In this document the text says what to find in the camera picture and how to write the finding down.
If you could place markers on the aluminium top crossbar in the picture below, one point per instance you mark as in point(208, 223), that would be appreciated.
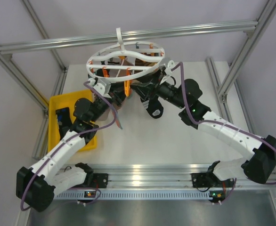
point(189, 30)

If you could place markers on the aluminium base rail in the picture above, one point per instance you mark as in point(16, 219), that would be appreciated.
point(137, 176)

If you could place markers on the yellow plastic tray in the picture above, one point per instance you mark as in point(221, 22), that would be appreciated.
point(58, 102)

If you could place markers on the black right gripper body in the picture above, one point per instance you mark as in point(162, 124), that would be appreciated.
point(164, 90)

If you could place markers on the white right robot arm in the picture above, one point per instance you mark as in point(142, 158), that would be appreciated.
point(258, 155)

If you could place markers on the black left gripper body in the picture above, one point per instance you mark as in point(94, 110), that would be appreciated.
point(114, 95)

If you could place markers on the black patterned sock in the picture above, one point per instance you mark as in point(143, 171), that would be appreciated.
point(153, 107)
point(63, 120)

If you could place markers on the white slotted cable duct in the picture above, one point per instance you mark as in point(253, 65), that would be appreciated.
point(104, 194)

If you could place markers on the white round clip hanger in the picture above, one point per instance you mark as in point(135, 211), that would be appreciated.
point(125, 60)

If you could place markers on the yellow-orange clothes peg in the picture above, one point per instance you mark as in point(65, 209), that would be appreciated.
point(127, 89)

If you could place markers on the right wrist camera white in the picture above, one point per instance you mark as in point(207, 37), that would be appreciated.
point(166, 66)

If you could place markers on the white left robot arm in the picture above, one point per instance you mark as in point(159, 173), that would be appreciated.
point(39, 184)

